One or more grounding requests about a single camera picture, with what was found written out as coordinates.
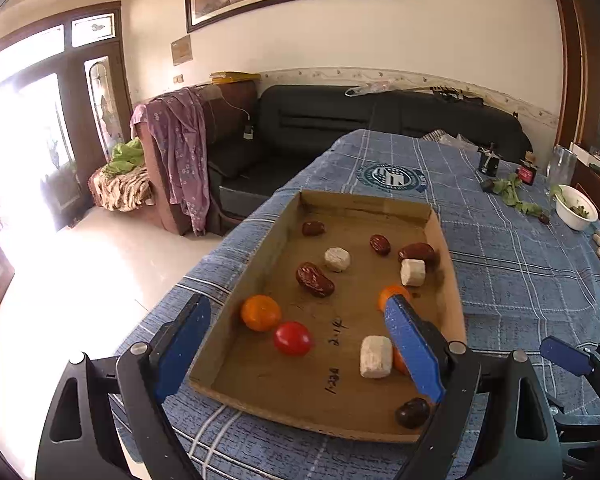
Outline white bowl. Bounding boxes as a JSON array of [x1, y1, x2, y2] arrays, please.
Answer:
[[554, 184, 600, 232]]

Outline clear plastic bag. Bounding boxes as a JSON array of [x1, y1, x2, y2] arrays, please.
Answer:
[[345, 79, 406, 97]]

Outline purple floral garment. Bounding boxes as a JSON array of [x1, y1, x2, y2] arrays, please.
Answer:
[[130, 87, 211, 236]]

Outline black tangled cords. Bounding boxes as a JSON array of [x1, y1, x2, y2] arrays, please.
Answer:
[[430, 85, 483, 106]]

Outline green cloth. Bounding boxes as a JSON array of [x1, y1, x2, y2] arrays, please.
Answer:
[[104, 137, 146, 176]]

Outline wooden window frame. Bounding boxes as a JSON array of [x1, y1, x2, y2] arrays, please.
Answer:
[[545, 0, 600, 153]]

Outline black leather sofa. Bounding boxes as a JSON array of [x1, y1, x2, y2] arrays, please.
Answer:
[[207, 85, 533, 221]]

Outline yellow flat package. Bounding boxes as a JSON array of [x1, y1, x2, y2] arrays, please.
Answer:
[[210, 71, 262, 84]]

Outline black metal device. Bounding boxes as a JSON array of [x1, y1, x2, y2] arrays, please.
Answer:
[[477, 142, 502, 177]]

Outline red cherry tomato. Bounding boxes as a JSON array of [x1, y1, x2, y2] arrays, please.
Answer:
[[273, 321, 313, 357]]

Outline striped cloth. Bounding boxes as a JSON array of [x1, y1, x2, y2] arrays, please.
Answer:
[[422, 130, 476, 148]]

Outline leafy green vegetable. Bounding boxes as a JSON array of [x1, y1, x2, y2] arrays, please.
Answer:
[[481, 174, 546, 216]]

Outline shallow cardboard box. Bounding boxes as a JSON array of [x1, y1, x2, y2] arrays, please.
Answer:
[[189, 190, 467, 443]]

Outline brown patterned blanket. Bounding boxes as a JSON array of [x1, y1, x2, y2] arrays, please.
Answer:
[[90, 165, 153, 213]]

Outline clear glass jar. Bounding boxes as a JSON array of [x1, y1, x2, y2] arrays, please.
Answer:
[[545, 145, 578, 201]]

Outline wooden glass door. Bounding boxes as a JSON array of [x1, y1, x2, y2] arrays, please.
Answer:
[[0, 2, 131, 231]]

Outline orange tangerine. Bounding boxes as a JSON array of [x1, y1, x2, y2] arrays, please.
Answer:
[[391, 347, 411, 376], [378, 285, 412, 313], [240, 294, 282, 332]]

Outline dark bottle with red label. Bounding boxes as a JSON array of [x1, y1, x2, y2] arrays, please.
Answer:
[[517, 157, 539, 187]]

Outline large red date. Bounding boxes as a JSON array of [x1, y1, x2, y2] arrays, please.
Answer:
[[295, 262, 336, 299]]

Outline brown wall plaque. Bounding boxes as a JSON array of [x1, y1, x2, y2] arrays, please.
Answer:
[[171, 36, 193, 67]]

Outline greens in bowl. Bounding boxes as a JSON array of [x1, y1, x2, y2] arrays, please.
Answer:
[[550, 185, 591, 220]]

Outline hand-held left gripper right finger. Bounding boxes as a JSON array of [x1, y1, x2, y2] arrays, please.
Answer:
[[384, 295, 566, 480]]

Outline white charger cable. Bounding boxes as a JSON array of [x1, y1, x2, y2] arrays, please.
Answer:
[[220, 92, 256, 141]]

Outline brown armchair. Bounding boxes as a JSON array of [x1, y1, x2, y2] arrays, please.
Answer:
[[132, 80, 258, 236]]

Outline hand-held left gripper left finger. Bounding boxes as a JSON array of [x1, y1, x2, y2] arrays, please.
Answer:
[[34, 294, 212, 480]]

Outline white yam chunk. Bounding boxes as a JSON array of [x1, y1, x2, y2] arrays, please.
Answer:
[[359, 335, 394, 379], [400, 258, 426, 288], [324, 246, 352, 273]]

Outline white flat box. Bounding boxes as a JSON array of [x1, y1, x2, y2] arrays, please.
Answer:
[[570, 142, 600, 166]]

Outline wooden sideboard cabinet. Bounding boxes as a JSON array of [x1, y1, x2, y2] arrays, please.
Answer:
[[570, 160, 600, 221]]

